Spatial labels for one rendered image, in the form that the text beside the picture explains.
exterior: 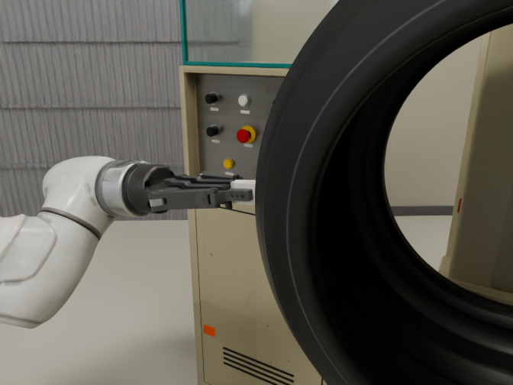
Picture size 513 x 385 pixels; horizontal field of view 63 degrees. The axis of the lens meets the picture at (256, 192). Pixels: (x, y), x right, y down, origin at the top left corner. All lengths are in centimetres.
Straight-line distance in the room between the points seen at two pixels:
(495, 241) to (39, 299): 69
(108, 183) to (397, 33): 47
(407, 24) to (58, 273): 55
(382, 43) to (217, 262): 117
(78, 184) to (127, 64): 257
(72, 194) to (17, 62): 284
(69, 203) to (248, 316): 90
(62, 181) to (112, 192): 10
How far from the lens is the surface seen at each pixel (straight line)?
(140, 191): 63
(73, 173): 73
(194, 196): 55
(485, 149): 73
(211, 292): 151
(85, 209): 70
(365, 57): 35
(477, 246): 78
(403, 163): 353
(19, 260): 67
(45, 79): 344
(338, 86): 35
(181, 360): 205
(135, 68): 322
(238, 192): 54
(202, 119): 136
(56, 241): 68
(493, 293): 79
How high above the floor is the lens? 133
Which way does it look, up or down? 19 degrees down
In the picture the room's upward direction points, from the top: straight up
